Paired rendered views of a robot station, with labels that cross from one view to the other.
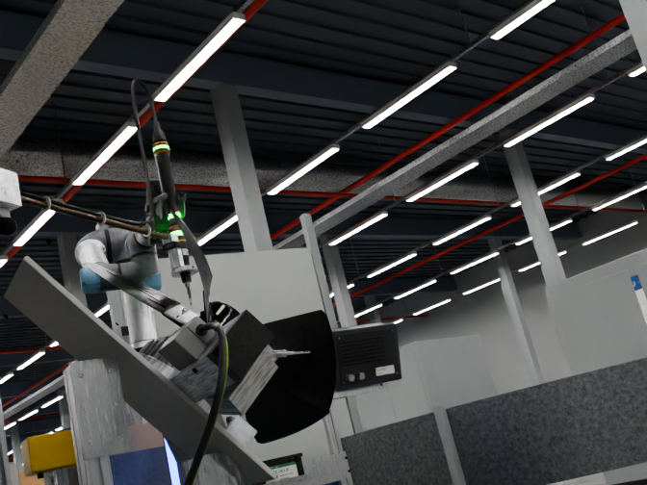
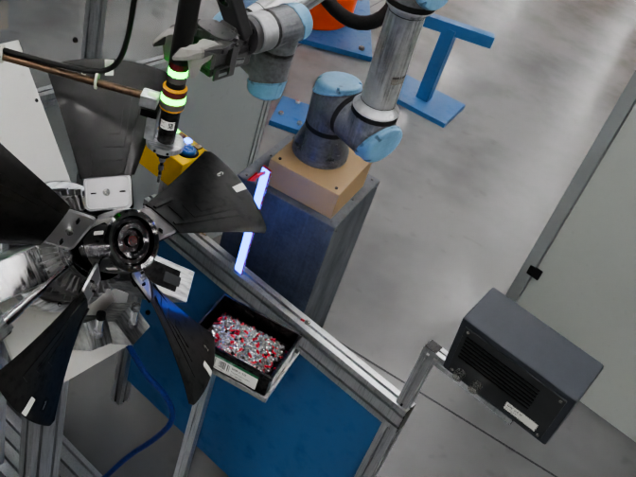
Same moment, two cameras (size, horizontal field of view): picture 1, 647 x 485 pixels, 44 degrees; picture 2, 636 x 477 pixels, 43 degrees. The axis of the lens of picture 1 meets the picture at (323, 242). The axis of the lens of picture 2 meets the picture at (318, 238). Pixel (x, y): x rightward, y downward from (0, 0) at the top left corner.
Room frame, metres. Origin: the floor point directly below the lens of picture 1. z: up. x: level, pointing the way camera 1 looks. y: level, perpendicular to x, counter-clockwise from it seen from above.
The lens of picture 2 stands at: (1.66, -0.85, 2.23)
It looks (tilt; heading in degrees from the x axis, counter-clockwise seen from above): 38 degrees down; 60
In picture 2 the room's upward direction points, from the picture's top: 19 degrees clockwise
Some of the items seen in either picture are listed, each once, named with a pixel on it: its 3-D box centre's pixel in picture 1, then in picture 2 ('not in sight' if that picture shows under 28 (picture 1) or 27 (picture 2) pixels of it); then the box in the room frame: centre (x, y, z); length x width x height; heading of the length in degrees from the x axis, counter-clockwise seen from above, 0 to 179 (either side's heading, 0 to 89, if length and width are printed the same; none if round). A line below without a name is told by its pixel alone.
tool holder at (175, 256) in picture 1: (179, 255); (163, 121); (1.96, 0.37, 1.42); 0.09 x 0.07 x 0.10; 158
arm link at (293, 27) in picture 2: (142, 242); (282, 26); (2.20, 0.51, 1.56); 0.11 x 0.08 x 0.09; 33
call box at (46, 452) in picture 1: (58, 453); (172, 158); (2.11, 0.81, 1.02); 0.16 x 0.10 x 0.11; 123
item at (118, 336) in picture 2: not in sight; (122, 323); (1.94, 0.35, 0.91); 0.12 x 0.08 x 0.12; 123
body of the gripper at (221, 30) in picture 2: (159, 223); (224, 44); (2.06, 0.42, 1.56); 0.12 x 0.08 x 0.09; 33
